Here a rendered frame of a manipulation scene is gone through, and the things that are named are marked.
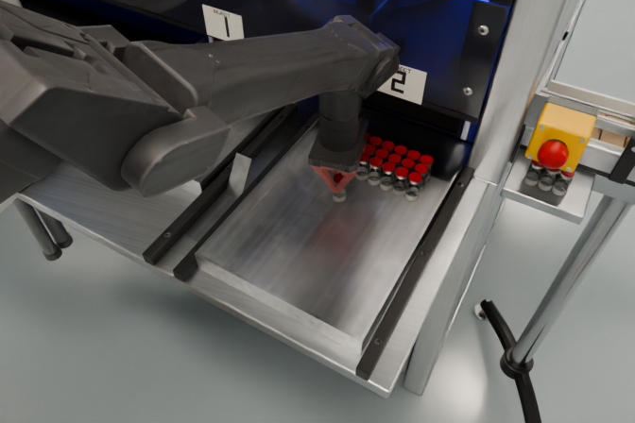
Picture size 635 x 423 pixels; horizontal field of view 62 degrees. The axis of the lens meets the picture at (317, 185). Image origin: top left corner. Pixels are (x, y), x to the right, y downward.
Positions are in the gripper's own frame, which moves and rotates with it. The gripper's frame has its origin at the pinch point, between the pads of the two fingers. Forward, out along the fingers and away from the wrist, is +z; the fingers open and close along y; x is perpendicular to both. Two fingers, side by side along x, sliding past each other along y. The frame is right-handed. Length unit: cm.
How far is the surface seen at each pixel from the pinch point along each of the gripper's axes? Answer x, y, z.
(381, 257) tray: -9.0, -9.5, 3.7
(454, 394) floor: -33, 11, 92
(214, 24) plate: 29.3, 23.2, -9.3
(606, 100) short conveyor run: -39.5, 26.7, -3.6
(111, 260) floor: 86, 26, 92
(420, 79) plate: -9.3, 13.8, -11.2
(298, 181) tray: 7.2, 1.7, 3.9
